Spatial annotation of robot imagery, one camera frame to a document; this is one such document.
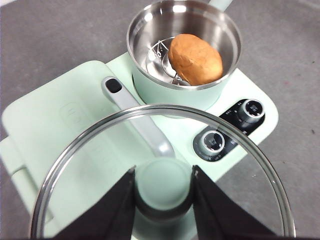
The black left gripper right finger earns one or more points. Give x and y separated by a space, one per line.
220 215

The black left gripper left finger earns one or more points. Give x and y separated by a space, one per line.
107 215

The glass pot lid mint knob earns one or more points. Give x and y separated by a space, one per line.
162 185

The brown potato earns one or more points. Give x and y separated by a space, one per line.
196 58

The mint green steamer pot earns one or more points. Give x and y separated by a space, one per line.
160 92

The silver control knob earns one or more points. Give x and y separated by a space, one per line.
254 108
213 141

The mint green breakfast maker base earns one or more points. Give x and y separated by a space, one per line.
255 87

